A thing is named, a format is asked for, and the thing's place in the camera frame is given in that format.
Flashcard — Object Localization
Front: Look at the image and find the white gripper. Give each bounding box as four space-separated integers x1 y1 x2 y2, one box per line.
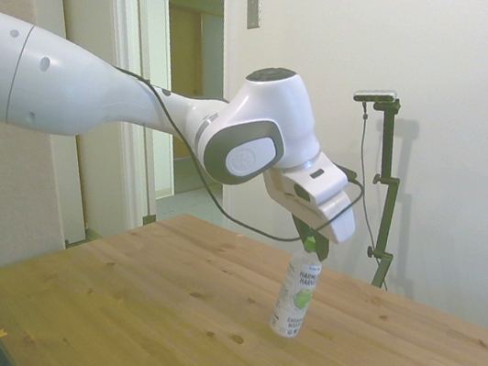
269 146 368 265

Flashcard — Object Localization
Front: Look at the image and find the white coconut water bottle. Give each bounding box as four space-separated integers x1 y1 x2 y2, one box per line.
266 231 327 344

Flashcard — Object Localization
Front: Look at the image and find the white open door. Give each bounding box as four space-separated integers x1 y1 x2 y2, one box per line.
6 0 127 252

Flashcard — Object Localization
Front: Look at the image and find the beige wrist camera mount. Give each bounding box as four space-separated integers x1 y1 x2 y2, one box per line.
259 169 335 222

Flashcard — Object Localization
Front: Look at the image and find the dark green camera stand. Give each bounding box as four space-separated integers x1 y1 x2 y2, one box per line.
345 95 419 292

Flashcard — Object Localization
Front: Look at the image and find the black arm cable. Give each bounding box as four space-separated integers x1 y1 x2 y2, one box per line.
91 65 379 253

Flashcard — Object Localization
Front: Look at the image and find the grey exterior camera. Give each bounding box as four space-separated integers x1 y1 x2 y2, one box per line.
351 83 401 110

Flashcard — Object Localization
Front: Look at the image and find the grey wall switch plate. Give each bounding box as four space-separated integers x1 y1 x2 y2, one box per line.
241 0 266 33

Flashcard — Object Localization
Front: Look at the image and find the white door frame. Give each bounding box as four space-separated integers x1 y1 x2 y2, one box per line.
61 0 257 246

